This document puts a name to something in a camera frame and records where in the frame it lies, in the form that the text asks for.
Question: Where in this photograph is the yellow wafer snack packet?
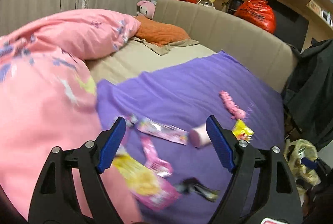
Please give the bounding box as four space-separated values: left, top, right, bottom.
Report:
231 120 254 142

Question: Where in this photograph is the pink unicorn candy wrapper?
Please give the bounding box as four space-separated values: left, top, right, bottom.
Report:
126 114 188 145

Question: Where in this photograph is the dark foil wrapper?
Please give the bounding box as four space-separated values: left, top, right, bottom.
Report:
174 177 219 203

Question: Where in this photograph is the pink bone-shaped packet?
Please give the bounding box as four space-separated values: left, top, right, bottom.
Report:
140 136 173 178

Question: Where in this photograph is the yellow pink snack bag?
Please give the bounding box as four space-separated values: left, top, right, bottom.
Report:
112 146 181 210

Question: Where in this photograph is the yellowish trash bag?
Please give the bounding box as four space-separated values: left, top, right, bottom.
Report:
283 139 320 188

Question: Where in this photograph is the pink cylindrical jar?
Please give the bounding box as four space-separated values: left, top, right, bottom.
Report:
189 124 211 149

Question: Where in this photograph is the purple blanket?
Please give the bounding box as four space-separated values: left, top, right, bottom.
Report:
97 52 284 223

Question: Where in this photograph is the pink patterned duvet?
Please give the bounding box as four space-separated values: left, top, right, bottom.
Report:
1 9 140 217

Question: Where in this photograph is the beige bed sheet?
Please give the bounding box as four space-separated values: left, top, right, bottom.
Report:
86 40 215 84

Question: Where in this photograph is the black jacket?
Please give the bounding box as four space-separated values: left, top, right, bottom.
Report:
282 39 332 151

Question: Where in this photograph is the beige bed headboard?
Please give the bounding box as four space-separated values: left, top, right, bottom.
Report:
154 0 297 93

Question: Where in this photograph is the orange pillow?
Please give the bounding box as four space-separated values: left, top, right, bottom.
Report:
135 16 190 47

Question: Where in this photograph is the large red plastic bag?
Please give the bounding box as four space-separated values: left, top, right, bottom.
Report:
234 0 276 34

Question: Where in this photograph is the pink plush toy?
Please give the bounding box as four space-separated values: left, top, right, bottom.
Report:
137 0 156 20

